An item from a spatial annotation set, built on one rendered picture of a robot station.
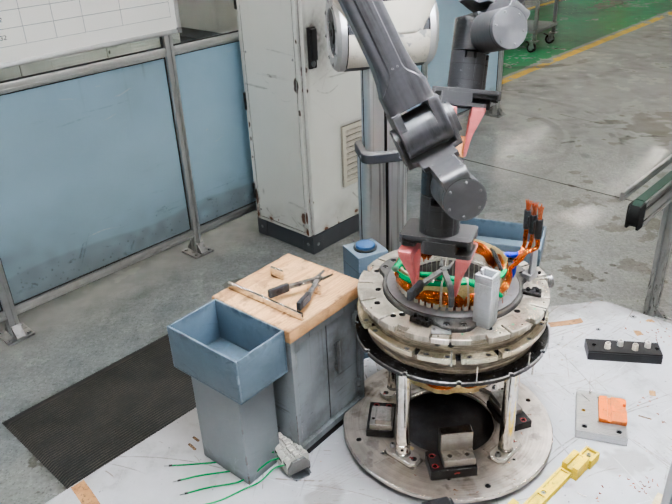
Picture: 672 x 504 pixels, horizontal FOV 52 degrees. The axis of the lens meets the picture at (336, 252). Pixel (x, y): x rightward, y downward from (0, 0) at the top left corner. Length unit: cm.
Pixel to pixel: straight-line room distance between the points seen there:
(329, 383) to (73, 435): 155
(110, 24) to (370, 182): 189
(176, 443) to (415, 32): 93
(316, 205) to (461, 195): 265
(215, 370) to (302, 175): 239
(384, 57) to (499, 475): 73
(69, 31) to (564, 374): 236
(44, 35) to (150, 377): 141
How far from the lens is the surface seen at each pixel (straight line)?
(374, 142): 154
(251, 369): 111
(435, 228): 97
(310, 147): 338
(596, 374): 156
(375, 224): 161
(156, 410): 271
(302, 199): 351
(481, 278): 105
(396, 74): 90
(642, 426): 146
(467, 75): 107
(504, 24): 102
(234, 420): 120
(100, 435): 267
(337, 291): 123
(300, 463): 128
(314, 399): 128
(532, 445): 134
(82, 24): 315
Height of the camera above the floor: 170
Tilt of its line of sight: 28 degrees down
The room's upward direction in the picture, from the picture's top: 3 degrees counter-clockwise
